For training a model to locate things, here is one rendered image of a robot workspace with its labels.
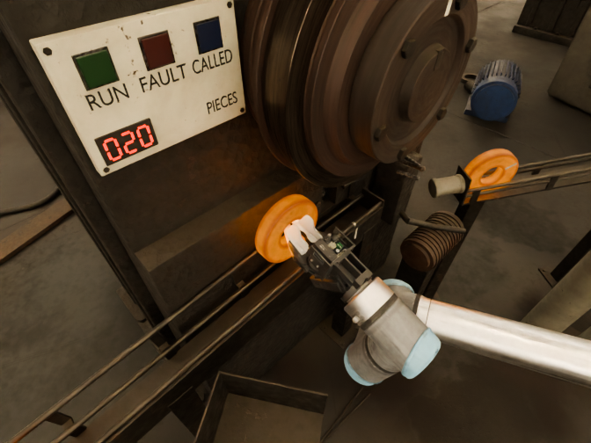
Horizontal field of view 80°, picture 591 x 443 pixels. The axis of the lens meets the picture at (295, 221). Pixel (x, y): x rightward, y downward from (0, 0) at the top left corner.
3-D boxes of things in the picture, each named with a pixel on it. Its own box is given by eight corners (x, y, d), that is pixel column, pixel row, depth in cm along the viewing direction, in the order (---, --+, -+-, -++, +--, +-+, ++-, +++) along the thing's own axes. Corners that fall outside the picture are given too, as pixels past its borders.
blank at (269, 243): (246, 225, 67) (258, 234, 65) (303, 179, 73) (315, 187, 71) (262, 266, 79) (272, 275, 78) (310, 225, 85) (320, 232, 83)
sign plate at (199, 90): (96, 170, 51) (27, 39, 38) (239, 108, 63) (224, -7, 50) (103, 177, 50) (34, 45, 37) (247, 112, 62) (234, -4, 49)
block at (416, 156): (364, 210, 116) (376, 149, 99) (379, 199, 120) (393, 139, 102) (390, 228, 111) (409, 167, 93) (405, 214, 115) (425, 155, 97)
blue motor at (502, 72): (460, 122, 258) (477, 76, 233) (470, 90, 293) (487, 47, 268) (505, 133, 249) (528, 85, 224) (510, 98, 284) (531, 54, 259)
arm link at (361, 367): (386, 350, 81) (417, 330, 71) (372, 397, 73) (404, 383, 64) (351, 328, 81) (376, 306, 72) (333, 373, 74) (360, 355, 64)
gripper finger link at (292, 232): (287, 205, 69) (319, 237, 67) (283, 220, 74) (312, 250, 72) (275, 213, 68) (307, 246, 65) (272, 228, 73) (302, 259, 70)
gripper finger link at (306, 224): (298, 197, 71) (330, 228, 68) (294, 213, 76) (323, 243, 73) (287, 205, 69) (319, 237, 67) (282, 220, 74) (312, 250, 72)
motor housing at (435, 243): (374, 315, 151) (401, 234, 112) (404, 285, 162) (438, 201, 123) (399, 336, 145) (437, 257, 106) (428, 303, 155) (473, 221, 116)
